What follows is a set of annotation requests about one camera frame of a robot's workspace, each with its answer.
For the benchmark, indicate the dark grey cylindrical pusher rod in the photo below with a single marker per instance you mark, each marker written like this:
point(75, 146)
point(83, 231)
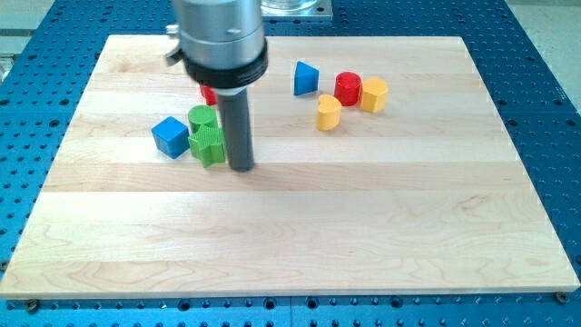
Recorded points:
point(236, 124)

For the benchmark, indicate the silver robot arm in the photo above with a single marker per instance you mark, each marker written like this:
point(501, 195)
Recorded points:
point(223, 46)

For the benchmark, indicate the blue triangle block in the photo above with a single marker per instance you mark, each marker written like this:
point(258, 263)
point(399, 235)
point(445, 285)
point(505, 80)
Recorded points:
point(306, 79)

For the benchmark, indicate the yellow heart block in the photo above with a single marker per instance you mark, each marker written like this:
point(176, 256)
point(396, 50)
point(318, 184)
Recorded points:
point(328, 112)

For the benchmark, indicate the red block behind rod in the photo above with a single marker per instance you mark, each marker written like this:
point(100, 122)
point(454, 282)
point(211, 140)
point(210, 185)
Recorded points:
point(209, 95)

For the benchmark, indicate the green cylinder block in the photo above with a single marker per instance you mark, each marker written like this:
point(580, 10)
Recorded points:
point(202, 115)

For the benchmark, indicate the green star block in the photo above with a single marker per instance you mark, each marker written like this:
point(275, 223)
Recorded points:
point(207, 145)

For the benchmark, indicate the blue cube block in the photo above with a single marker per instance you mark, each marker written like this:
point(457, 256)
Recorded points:
point(171, 137)

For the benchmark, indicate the red cylinder block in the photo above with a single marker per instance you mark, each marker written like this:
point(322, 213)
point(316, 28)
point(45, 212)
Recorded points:
point(347, 88)

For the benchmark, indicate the yellow hexagon block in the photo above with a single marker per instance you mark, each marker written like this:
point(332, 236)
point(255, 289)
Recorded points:
point(373, 95)

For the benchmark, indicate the wooden board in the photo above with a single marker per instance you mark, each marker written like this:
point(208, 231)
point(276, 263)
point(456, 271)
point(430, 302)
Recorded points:
point(428, 195)

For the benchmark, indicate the board clamp screw left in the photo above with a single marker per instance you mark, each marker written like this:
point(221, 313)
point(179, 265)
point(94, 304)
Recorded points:
point(32, 306)

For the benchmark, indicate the board clamp screw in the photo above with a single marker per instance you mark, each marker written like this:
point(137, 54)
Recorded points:
point(562, 297)
point(32, 306)

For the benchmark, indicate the board clamp screw right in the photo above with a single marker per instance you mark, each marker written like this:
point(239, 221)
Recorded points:
point(562, 297)

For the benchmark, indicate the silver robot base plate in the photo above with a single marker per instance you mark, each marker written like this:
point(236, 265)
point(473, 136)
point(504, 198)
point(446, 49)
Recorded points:
point(297, 9)

